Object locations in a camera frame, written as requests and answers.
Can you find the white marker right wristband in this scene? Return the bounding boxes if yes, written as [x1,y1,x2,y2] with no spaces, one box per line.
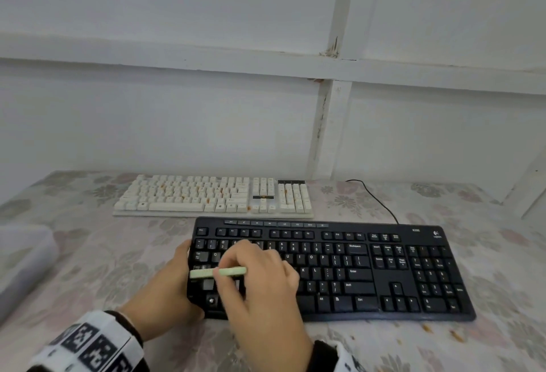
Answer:
[332,341,367,372]

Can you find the person's right forearm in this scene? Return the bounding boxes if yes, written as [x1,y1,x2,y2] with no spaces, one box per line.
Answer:
[307,340,367,372]

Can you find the green brush yellow bristles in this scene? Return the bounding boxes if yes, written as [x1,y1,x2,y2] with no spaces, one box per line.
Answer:
[189,267,248,279]

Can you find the white marker wristband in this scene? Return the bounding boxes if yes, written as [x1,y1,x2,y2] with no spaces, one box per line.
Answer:
[27,309,145,372]
[332,341,367,372]

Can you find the person's left hand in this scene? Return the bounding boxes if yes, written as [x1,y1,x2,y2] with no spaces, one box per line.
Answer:
[119,239,205,341]

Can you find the black keyboard cable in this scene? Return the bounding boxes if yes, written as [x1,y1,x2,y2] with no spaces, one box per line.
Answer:
[345,179,400,225]

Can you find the clear plastic container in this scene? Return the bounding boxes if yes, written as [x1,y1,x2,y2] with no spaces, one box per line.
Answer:
[0,224,59,325]

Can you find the white keyboard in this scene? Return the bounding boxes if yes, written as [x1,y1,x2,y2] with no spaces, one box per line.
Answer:
[112,174,315,220]

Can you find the black keyboard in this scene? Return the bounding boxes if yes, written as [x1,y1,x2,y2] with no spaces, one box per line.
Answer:
[186,216,477,322]

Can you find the white wooden frame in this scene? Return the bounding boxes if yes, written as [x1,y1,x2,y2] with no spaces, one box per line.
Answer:
[0,0,546,219]

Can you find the person's left forearm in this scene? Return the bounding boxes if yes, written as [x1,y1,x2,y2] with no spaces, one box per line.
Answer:
[25,309,150,372]

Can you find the person's right hand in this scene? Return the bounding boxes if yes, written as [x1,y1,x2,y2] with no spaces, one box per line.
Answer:
[213,238,315,372]

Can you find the white marker left wristband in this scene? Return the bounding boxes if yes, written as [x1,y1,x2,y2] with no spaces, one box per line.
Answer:
[27,309,145,372]

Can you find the floral tablecloth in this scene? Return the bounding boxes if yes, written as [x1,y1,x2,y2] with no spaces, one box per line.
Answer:
[0,170,546,372]

